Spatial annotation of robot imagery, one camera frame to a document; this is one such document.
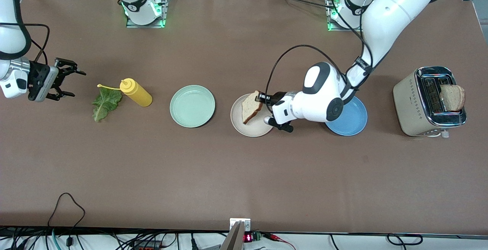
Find brown bread slice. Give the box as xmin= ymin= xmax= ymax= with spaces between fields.
xmin=241 ymin=91 xmax=264 ymax=125
xmin=439 ymin=85 xmax=466 ymax=112

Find green lettuce leaf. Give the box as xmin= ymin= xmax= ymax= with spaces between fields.
xmin=92 ymin=87 xmax=123 ymax=123

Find yellow mustard squeeze bottle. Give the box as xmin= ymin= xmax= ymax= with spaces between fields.
xmin=97 ymin=78 xmax=153 ymax=107

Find beige plate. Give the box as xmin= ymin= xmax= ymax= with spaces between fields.
xmin=230 ymin=93 xmax=276 ymax=137

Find light green plate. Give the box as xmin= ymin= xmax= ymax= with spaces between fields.
xmin=170 ymin=85 xmax=216 ymax=128

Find blue plate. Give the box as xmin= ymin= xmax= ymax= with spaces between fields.
xmin=324 ymin=97 xmax=368 ymax=136

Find beige chrome toaster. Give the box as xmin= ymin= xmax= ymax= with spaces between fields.
xmin=393 ymin=66 xmax=467 ymax=139

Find grey metal bar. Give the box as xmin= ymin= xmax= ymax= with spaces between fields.
xmin=220 ymin=221 xmax=244 ymax=250

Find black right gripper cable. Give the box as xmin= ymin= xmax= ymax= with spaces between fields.
xmin=0 ymin=23 xmax=50 ymax=63

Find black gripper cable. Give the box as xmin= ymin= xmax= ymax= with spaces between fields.
xmin=0 ymin=23 xmax=50 ymax=63
xmin=265 ymin=0 xmax=376 ymax=102

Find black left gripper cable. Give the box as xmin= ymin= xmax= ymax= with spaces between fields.
xmin=265 ymin=0 xmax=376 ymax=102

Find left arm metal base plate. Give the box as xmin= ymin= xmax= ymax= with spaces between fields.
xmin=326 ymin=0 xmax=363 ymax=32

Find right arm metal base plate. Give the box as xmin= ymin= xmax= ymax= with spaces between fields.
xmin=126 ymin=0 xmax=170 ymax=29

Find black looped cable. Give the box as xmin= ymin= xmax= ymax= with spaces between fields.
xmin=48 ymin=193 xmax=86 ymax=250

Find small metal mounting bracket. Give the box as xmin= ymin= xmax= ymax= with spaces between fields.
xmin=230 ymin=218 xmax=251 ymax=231

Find red clip wires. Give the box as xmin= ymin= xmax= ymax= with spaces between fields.
xmin=262 ymin=233 xmax=296 ymax=250

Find black oval cable loop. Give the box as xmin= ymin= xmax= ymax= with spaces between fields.
xmin=387 ymin=234 xmax=424 ymax=246

